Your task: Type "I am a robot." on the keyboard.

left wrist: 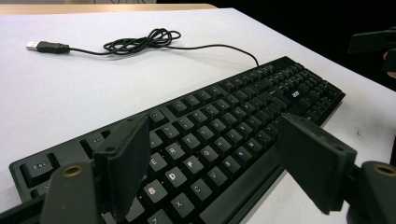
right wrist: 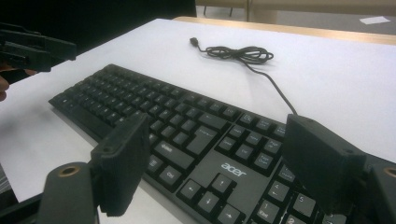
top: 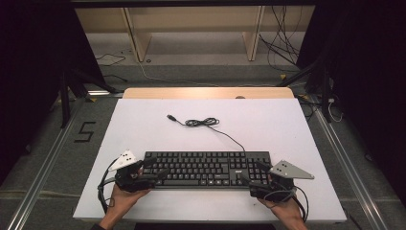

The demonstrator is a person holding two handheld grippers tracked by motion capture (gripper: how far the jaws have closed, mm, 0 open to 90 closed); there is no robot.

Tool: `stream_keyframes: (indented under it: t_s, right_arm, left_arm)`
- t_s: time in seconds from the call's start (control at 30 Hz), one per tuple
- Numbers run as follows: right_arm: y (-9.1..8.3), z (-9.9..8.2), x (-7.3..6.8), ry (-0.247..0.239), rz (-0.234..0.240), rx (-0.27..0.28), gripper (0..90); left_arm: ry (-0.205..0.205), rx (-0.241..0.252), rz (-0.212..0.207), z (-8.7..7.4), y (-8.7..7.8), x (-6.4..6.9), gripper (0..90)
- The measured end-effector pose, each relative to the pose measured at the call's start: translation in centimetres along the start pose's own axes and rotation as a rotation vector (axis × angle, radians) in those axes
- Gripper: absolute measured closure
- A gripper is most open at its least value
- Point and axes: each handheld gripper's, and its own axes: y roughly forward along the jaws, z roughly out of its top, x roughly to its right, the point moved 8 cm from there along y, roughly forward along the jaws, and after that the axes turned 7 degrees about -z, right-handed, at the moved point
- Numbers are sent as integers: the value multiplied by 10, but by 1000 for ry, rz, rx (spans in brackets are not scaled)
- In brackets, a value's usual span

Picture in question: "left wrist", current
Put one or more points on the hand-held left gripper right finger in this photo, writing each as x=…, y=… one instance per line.
x=314, y=161

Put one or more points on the black computer keyboard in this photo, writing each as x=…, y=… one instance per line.
x=218, y=124

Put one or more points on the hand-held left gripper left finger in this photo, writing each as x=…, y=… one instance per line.
x=124, y=161

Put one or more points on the wooden tabletop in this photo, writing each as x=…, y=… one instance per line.
x=93, y=8

